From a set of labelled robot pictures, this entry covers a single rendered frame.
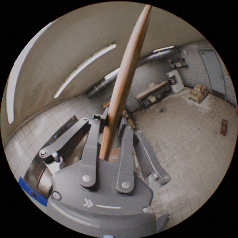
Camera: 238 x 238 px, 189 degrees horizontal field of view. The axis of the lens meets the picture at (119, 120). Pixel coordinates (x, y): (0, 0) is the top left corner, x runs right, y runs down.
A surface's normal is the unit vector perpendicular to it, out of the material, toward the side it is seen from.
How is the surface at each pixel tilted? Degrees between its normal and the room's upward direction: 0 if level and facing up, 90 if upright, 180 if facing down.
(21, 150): 90
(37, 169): 92
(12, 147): 90
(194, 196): 0
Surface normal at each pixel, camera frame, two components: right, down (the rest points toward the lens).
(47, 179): 0.59, -0.73
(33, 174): 0.83, -0.50
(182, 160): -0.55, -0.76
